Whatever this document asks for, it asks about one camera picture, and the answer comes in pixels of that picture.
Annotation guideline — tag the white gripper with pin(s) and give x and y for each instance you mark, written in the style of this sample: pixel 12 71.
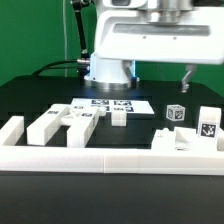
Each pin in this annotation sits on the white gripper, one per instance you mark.
pixel 171 31

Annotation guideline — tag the white chair seat piece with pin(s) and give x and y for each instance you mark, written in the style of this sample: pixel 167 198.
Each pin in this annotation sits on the white chair seat piece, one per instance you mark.
pixel 186 139

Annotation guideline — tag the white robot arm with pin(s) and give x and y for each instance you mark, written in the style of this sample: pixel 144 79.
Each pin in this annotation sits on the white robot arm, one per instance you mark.
pixel 107 73

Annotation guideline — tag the white chair back piece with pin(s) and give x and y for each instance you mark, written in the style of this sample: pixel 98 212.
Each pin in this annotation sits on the white chair back piece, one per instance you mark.
pixel 80 122

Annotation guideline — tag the white marker sheet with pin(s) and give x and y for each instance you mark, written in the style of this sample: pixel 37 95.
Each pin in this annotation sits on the white marker sheet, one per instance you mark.
pixel 132 106

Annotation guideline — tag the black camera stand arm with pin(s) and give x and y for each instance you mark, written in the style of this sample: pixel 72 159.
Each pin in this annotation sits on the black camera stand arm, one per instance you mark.
pixel 83 62

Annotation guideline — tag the white U-shaped fence frame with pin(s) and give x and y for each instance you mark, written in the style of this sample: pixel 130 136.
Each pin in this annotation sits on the white U-shaped fence frame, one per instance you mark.
pixel 162 158

